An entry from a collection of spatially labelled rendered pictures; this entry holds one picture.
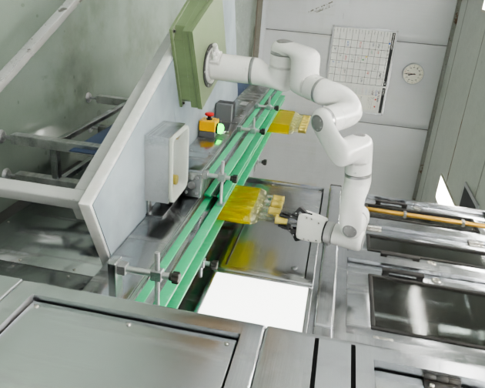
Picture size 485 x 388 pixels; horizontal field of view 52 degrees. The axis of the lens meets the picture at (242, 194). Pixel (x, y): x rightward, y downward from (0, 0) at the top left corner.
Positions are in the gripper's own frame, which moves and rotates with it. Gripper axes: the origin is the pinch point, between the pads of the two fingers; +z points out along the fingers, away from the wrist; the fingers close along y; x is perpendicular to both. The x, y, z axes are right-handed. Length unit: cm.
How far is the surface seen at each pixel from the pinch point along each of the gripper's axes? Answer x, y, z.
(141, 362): 103, 19, -14
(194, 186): 14.0, 10.3, 30.0
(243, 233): -4.4, -12.5, 17.8
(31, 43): 18, 51, 99
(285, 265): 8.0, -13.0, -5.1
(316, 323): 32.9, -14.1, -24.8
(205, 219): 21.9, 3.4, 20.6
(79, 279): 50, -16, 51
